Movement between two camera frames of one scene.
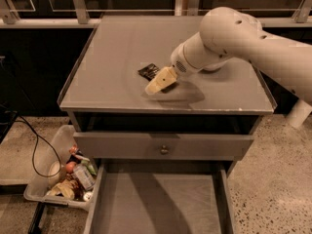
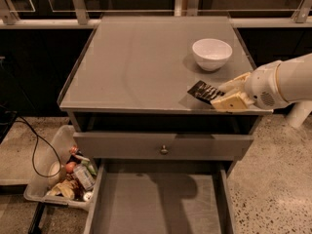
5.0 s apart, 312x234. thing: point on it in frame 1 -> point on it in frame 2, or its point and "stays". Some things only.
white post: [298, 113] stays
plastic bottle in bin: [84, 175] stays
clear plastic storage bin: [63, 175] stays
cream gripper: [178, 59] -> [261, 86]
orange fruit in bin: [69, 167] stays
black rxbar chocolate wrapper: [149, 71] -> [205, 92]
